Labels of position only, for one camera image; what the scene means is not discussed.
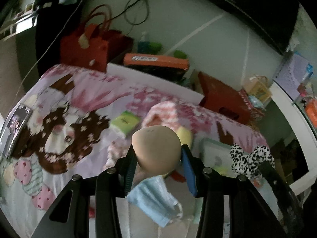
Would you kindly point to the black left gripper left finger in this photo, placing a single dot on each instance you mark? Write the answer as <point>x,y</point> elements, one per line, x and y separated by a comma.
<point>113,183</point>

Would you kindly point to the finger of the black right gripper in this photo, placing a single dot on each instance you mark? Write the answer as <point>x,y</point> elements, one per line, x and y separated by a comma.
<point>286,199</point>

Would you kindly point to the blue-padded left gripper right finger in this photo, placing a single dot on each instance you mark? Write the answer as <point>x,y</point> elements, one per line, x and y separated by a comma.
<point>202,182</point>

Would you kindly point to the teal white shallow box tray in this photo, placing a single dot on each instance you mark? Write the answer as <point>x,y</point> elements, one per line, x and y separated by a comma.
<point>216,155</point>

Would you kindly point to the pink white floral scrunchie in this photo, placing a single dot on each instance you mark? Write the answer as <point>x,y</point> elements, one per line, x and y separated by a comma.
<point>116,150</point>

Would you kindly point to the blue face mask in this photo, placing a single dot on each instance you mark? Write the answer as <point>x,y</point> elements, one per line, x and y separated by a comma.
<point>153,198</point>

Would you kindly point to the leopard print scrunchie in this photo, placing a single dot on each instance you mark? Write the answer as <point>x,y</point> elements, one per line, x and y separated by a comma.
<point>248,163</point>

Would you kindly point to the yellow green sponge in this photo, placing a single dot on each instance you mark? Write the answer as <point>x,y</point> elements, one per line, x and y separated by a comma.
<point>185,136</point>

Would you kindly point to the beige round sponge puff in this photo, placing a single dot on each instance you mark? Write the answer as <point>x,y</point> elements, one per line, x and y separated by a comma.
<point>158,149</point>

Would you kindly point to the pink white chevron towel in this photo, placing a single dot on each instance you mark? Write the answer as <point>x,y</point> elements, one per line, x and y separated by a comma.
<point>163,114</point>

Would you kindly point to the red scrunchie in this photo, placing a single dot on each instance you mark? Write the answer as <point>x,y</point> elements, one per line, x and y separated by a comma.
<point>175,175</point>

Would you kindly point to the green tissue pack far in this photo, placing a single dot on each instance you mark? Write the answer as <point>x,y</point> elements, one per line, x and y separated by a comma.
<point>124,124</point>

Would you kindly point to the cartoon printed bed sheet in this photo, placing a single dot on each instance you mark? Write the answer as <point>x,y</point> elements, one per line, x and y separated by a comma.
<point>69,133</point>

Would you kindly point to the red patterned tin box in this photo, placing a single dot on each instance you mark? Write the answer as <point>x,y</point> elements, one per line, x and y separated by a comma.
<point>256,114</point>

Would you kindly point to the red cardboard box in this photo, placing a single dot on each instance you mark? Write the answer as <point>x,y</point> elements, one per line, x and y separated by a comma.
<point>222,99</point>

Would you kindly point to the blue wipes pack on tin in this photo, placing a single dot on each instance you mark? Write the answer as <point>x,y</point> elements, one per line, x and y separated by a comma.
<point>256,102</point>

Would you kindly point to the black smartphone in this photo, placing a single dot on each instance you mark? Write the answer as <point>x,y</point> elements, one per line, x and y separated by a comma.
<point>12,129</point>

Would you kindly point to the orange black box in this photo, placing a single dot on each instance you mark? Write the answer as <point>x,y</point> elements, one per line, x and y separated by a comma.
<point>164,67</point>

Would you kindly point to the purple calendar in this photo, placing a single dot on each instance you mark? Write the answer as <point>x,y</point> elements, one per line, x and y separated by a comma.
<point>292,71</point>

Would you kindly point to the green dumbbell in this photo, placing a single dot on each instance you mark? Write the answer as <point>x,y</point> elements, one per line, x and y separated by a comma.
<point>155,47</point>

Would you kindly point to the plastic bottle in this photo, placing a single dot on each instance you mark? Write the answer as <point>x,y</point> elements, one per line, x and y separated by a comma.
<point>143,43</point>

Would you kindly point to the red tote bag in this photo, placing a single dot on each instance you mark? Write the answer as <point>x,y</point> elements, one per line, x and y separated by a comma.
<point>93,45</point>

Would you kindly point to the yellow gift box with handle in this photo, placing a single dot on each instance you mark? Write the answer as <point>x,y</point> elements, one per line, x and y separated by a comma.
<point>258,87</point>

